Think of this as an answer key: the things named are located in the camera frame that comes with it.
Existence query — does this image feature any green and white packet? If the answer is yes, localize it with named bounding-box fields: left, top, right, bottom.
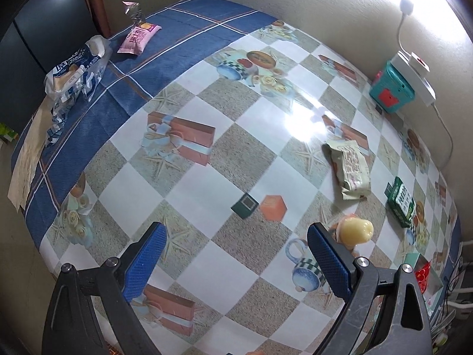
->
left=386, top=177, right=417, bottom=228

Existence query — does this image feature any red flower-print snack packet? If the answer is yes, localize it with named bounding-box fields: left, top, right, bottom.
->
left=414, top=261, right=433, bottom=296

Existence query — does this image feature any yellow jelly cup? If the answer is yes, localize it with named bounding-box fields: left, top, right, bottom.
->
left=338, top=216, right=374, bottom=246

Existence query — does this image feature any white power cable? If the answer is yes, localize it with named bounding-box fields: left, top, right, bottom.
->
left=432, top=104, right=454, bottom=167

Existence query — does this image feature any white gooseneck plug lamp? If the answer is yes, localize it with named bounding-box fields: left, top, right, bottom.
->
left=397, top=0, right=431, bottom=72

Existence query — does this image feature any crumpled blue and white bag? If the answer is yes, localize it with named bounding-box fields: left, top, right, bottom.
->
left=44, top=35, right=111, bottom=145

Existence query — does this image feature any green printed box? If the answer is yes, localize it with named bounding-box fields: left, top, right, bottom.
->
left=0, top=122, right=19, bottom=145

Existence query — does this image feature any dark cabinet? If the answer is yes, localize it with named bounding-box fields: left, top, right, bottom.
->
left=0, top=0, right=111, bottom=119

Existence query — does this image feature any checkered printed tablecloth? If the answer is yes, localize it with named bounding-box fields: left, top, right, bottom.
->
left=10, top=0, right=462, bottom=355

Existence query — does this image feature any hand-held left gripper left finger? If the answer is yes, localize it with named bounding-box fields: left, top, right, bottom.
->
left=41, top=222, right=168, bottom=355

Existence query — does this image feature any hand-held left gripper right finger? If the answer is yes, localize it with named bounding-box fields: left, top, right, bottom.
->
left=307, top=222, right=433, bottom=355

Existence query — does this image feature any teal-edged white tray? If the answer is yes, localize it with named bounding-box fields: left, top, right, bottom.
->
left=403, top=252, right=444, bottom=304

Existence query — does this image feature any beige snack packet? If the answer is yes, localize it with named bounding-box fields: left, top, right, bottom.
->
left=324, top=141, right=372, bottom=201

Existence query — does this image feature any white power strip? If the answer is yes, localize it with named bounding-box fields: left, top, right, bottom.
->
left=390, top=52, right=437, bottom=107

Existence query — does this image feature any small pink snack packet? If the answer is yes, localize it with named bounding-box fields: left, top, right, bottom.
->
left=117, top=23, right=162, bottom=56

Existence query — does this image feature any beige paper sheet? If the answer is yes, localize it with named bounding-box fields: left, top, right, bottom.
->
left=7, top=98, right=50, bottom=209

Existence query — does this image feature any teal box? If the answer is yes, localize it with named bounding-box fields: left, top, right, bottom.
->
left=370, top=61, right=416, bottom=113

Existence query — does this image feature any white metal rack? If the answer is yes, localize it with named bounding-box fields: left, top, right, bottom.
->
left=441, top=240, right=473, bottom=320

